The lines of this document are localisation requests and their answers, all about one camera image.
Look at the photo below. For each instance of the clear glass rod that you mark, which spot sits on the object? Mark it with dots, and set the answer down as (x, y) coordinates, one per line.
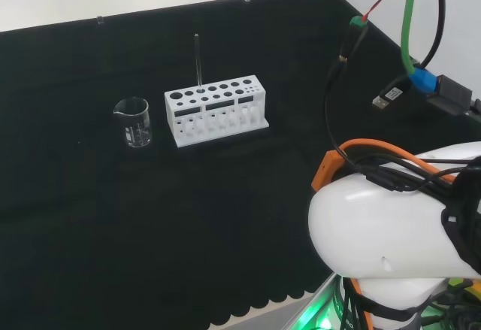
(198, 63)

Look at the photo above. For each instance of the white test tube rack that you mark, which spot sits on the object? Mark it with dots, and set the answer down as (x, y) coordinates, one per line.
(169, 114)

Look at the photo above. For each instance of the clear glass beaker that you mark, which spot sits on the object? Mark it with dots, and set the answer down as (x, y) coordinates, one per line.
(131, 134)

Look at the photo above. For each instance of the black adapter box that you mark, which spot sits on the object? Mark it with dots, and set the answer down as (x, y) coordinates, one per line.
(452, 95)

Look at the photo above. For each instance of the yellow stop button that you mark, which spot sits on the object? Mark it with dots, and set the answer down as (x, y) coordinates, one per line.
(460, 284)

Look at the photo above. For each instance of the grey metal base plate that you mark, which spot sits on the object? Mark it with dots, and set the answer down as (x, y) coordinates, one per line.
(312, 307)

